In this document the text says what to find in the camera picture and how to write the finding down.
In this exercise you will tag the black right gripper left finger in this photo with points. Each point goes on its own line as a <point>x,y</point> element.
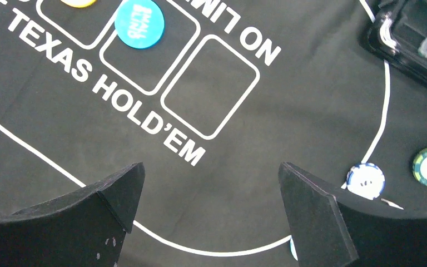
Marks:
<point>86,227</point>

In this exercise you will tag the white blue poker chip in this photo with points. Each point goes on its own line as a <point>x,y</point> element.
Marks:
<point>366,180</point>
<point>293,249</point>

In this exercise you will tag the black poker felt mat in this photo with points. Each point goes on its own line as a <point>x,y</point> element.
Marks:
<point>233,89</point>

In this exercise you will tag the black poker chip case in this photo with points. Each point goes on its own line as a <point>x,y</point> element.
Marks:
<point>398,34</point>

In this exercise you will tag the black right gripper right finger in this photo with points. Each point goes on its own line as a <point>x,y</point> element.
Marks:
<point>331,226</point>

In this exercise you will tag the yellow big blind button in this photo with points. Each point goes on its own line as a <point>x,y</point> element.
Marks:
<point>78,3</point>

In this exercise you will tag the blue small blind button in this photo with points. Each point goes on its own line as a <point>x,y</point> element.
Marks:
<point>139,24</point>

